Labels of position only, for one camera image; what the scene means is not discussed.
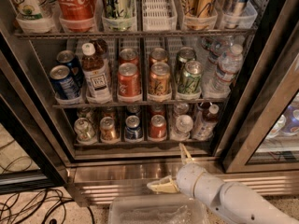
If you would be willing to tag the red coke can bottom rear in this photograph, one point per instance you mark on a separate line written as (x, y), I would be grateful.
(157, 110)

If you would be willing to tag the tea bottle bottom shelf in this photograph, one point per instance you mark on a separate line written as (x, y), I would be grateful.
(205, 123)

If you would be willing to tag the red coke can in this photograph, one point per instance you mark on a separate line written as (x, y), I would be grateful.
(157, 128)
(157, 110)
(128, 80)
(128, 56)

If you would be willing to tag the tea bottle middle front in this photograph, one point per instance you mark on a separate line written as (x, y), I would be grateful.
(95, 71)

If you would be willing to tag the orange can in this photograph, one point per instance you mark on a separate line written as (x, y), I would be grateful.
(158, 55)
(108, 129)
(159, 79)
(110, 112)

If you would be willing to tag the red coke can bottom front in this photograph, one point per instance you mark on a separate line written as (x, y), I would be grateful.
(157, 128)

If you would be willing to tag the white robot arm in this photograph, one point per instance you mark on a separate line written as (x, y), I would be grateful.
(233, 202)

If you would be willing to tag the blue pepsi can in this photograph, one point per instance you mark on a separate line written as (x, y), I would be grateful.
(133, 130)
(133, 110)

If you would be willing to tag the green white can bottom front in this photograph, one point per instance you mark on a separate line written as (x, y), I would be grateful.
(84, 129)

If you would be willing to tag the orange can middle front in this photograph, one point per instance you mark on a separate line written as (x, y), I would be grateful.
(159, 79)

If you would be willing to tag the blue can middle front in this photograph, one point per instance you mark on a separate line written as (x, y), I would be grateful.
(63, 82)

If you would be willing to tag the orange can middle rear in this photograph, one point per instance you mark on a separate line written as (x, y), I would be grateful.
(158, 55)

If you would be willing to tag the clear water bottle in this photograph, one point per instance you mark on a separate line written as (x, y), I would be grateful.
(182, 127)
(180, 109)

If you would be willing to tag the silver can top shelf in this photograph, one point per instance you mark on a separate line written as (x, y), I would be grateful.
(232, 9)

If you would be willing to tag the water bottle middle rear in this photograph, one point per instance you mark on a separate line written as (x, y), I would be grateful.
(215, 45)

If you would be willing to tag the blue can behind right door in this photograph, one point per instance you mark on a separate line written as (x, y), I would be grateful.
(291, 120)

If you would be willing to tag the green white can bottom rear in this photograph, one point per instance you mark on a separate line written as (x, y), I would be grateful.
(86, 112)

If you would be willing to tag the clear water bottle bottom front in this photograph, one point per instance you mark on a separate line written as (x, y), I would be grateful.
(182, 127)

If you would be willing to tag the red coke can middle front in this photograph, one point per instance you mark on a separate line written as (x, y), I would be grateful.
(128, 80)

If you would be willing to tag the orange can bottom front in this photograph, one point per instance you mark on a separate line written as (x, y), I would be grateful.
(108, 129)

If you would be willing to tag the clear water bottle bottom rear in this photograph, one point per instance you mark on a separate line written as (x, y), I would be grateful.
(180, 109)

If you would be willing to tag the red coke can middle rear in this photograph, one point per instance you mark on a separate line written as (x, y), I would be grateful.
(128, 56)

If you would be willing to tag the green white can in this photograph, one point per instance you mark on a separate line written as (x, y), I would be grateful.
(84, 129)
(86, 112)

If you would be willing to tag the gold can top shelf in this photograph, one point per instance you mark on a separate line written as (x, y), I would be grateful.
(198, 14)

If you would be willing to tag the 7up can top shelf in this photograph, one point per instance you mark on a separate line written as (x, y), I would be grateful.
(33, 9)

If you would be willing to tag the blue pepsi can bottom rear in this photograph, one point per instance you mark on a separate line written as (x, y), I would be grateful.
(133, 110)

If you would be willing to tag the blue can middle rear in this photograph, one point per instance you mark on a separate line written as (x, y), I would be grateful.
(69, 58)

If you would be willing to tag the orange can bottom rear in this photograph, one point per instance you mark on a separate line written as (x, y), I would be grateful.
(110, 112)

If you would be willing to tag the clear plastic bin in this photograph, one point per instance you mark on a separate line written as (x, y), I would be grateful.
(157, 209)

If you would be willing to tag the blue pepsi can bottom front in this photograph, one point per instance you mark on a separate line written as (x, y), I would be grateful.
(133, 130)

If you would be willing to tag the green can middle front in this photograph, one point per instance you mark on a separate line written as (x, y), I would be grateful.
(190, 78)

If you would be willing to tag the right glass fridge door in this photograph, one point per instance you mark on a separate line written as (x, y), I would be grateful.
(255, 139)

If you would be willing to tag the water bottle middle front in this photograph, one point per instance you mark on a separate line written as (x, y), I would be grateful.
(229, 64)

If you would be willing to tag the large coca-cola can top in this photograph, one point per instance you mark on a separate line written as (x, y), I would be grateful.
(76, 13)

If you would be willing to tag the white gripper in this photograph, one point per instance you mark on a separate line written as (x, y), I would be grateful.
(186, 180)

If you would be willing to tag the tea bottle middle rear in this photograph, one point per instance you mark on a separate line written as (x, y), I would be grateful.
(101, 48)

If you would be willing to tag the left fridge door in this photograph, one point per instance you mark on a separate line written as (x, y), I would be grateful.
(34, 170)

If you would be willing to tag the green can middle rear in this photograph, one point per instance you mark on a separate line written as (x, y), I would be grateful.
(184, 55)

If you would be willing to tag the green can top shelf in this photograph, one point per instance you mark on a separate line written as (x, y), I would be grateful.
(119, 14)

